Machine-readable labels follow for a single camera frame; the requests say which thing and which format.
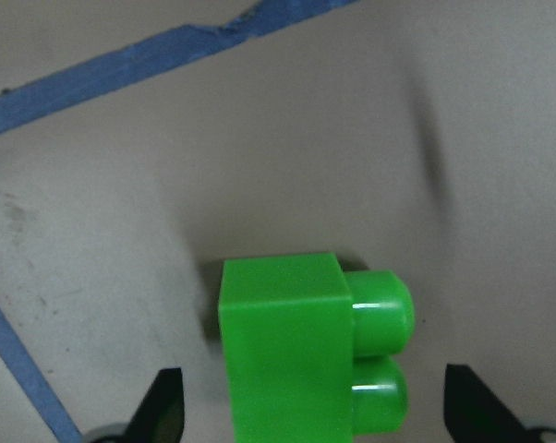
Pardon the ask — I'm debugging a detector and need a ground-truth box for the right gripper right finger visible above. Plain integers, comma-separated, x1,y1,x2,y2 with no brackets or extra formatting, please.
443,364,530,442

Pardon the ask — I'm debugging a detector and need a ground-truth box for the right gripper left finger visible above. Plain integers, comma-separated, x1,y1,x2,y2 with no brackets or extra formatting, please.
123,367,186,443

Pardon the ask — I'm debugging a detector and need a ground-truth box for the green two-stud block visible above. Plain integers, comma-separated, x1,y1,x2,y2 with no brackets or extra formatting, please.
218,253,415,442

